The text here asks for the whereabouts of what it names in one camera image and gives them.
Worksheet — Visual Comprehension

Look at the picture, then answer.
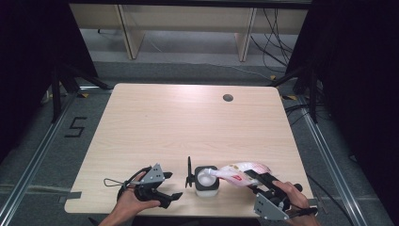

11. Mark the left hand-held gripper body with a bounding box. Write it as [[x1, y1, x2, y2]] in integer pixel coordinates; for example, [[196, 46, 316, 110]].
[[134, 163, 170, 209]]

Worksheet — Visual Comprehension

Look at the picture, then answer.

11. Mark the black metal stand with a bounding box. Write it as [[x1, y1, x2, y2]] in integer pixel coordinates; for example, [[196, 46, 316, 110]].
[[267, 65, 319, 124], [50, 60, 112, 123]]

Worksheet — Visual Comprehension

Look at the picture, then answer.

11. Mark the person's right hand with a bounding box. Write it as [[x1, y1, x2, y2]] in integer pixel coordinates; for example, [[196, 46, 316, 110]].
[[272, 181, 319, 226]]

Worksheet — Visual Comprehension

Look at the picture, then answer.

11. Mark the person's left hand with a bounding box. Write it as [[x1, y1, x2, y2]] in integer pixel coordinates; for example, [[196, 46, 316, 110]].
[[109, 171, 162, 224]]

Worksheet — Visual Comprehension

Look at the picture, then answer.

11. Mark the beige wooden furniture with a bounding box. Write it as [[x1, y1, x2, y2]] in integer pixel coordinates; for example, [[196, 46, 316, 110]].
[[69, 3, 310, 62]]

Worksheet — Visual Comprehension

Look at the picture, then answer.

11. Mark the dark curtain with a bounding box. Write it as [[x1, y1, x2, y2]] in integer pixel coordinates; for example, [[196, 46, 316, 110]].
[[286, 0, 399, 218], [0, 0, 99, 164]]

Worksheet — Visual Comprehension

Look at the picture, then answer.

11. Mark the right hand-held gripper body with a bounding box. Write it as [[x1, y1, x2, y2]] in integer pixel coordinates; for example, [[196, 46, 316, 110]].
[[250, 174, 304, 221]]

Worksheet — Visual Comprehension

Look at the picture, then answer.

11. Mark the grey tape strip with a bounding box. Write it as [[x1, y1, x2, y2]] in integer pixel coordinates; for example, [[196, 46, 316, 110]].
[[57, 191, 83, 203]]

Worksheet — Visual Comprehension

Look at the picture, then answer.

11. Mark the black floor cable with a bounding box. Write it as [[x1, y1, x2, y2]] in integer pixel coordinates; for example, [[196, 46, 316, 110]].
[[305, 173, 356, 226]]

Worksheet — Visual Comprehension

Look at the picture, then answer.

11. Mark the thin grey cord loop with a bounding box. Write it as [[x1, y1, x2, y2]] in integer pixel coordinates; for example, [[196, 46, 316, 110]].
[[104, 178, 126, 188]]

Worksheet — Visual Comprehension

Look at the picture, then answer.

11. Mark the red and white sugar bag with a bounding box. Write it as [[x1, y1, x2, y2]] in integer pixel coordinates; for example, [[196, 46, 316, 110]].
[[203, 161, 272, 189]]

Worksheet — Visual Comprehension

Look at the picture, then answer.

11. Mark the metal floor rail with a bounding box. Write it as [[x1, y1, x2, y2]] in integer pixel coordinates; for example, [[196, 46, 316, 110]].
[[0, 84, 79, 226], [295, 95, 368, 226]]

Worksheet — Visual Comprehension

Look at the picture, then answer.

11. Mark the bundle of black cables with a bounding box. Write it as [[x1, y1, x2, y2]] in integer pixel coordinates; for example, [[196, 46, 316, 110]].
[[250, 8, 299, 74]]

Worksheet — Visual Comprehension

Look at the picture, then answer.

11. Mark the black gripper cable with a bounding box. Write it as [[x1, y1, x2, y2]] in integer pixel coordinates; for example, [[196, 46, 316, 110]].
[[288, 206, 318, 219], [116, 166, 153, 202]]

